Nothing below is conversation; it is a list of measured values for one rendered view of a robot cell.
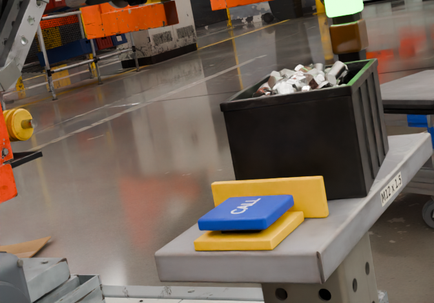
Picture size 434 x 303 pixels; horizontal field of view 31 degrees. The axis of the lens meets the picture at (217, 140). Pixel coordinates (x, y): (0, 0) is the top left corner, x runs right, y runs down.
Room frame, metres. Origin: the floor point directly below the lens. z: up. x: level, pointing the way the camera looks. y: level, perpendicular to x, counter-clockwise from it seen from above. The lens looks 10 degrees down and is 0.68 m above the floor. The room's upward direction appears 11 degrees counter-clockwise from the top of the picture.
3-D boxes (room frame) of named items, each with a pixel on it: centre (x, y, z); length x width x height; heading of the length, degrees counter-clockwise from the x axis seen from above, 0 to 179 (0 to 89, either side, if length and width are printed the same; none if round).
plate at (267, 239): (0.72, -0.01, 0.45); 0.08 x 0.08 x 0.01; 61
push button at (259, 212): (0.72, -0.01, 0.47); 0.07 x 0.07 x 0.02; 61
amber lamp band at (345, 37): (1.04, -0.20, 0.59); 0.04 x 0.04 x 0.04; 61
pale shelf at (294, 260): (0.87, -0.10, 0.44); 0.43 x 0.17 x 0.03; 151
